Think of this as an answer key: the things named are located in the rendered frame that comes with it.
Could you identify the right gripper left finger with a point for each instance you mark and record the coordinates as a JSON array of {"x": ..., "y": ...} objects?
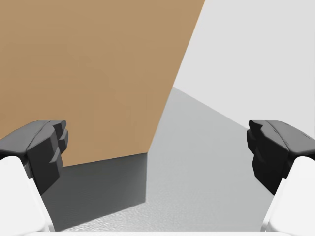
[{"x": 41, "y": 157}]

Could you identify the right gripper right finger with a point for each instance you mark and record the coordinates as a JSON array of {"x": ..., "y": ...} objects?
[{"x": 273, "y": 157}]

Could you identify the tall board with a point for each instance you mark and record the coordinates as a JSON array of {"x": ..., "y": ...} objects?
[{"x": 98, "y": 73}]

